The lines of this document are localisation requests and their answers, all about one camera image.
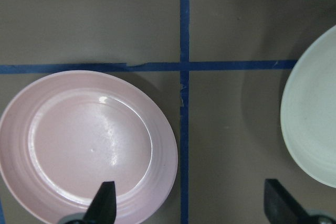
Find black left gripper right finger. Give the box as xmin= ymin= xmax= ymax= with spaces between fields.
xmin=264 ymin=179 xmax=312 ymax=223

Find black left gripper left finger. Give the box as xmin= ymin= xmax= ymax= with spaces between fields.
xmin=83 ymin=181 xmax=116 ymax=224

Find pink plate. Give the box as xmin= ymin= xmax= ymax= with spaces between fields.
xmin=1 ymin=70 xmax=178 ymax=223

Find cream white plate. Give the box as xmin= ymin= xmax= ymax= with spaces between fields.
xmin=280 ymin=27 xmax=335 ymax=187

